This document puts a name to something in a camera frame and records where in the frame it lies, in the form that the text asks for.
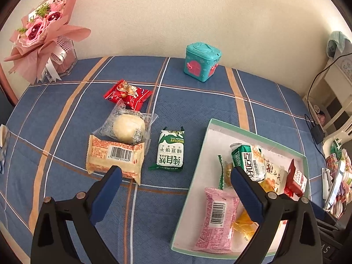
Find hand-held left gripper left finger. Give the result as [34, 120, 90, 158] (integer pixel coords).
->
[30, 165, 123, 264]

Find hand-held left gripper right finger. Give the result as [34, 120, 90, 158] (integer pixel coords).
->
[230, 167, 323, 264]

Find clear snack packet green edges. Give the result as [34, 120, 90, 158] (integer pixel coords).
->
[218, 154, 234, 191]

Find yellow bread packet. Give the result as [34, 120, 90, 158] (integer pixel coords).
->
[231, 207, 260, 242]

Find white orange crisp packet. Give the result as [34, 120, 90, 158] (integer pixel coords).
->
[257, 147, 288, 194]

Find green white drink-print packet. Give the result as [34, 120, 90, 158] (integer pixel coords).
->
[230, 143, 266, 182]

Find pink snack packet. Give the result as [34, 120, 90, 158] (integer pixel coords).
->
[192, 187, 242, 252]

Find white cardboard box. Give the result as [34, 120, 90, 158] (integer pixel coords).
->
[170, 118, 314, 260]

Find orange white barcode snack packet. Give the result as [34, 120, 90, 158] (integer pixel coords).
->
[86, 135, 145, 185]

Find red white snack packet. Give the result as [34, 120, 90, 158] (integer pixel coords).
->
[283, 159, 308, 198]

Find round bun clear packet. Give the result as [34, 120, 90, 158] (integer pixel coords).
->
[92, 100, 159, 154]

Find dark green biscuit packet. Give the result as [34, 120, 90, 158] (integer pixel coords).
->
[148, 126, 186, 172]

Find blue plaid cloth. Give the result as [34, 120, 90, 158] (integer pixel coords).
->
[0, 56, 330, 264]

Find black power adapter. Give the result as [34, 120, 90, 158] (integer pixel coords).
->
[311, 125, 326, 144]

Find pile of colourful packets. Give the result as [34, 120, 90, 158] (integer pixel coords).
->
[324, 139, 352, 218]

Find blue white packet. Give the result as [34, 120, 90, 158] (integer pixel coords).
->
[0, 124, 10, 175]

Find white plastic chair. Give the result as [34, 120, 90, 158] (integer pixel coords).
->
[322, 107, 352, 154]

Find teal toy house box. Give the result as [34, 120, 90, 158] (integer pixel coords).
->
[184, 42, 222, 82]

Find white shelf unit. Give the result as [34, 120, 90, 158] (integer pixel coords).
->
[302, 37, 352, 143]

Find glass vase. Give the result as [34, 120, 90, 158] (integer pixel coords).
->
[44, 39, 78, 82]

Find teal cloth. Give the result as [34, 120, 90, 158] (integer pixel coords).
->
[327, 30, 350, 59]

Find pink flower bouquet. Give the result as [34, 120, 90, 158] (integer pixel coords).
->
[4, 0, 92, 84]

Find black cable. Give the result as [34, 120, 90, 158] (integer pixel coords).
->
[304, 63, 334, 168]

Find brown wooden frame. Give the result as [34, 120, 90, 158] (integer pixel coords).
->
[0, 63, 18, 106]

